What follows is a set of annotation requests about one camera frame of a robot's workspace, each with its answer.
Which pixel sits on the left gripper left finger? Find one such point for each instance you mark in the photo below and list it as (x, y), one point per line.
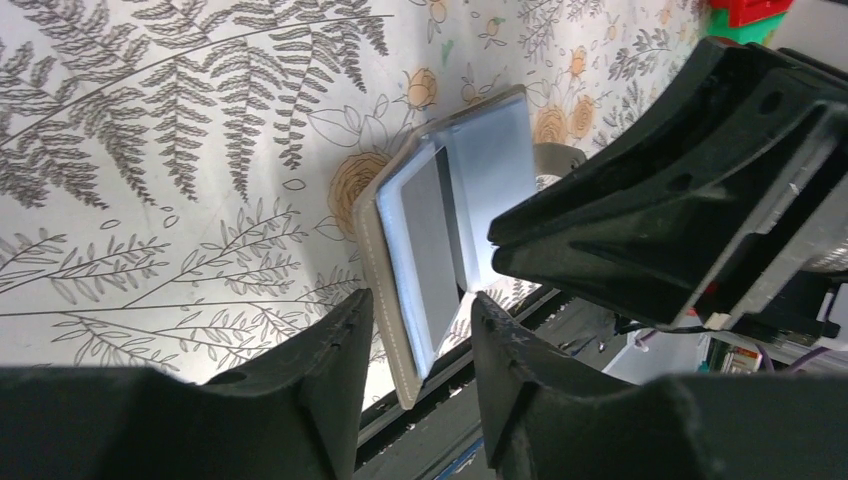
(290, 413)

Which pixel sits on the red bin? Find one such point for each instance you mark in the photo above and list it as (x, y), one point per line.
(744, 12)

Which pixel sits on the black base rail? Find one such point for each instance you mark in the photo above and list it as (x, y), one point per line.
(464, 397)

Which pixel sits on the floral table mat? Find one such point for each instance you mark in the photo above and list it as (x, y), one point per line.
(177, 177)

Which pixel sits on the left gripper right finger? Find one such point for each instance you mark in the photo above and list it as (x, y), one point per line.
(760, 426)

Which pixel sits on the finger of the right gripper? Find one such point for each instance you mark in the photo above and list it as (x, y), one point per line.
(732, 242)
(725, 99)

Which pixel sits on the grey card holder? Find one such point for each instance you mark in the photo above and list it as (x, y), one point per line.
(488, 164)

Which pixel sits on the green bin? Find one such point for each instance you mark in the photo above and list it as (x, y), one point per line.
(760, 32)

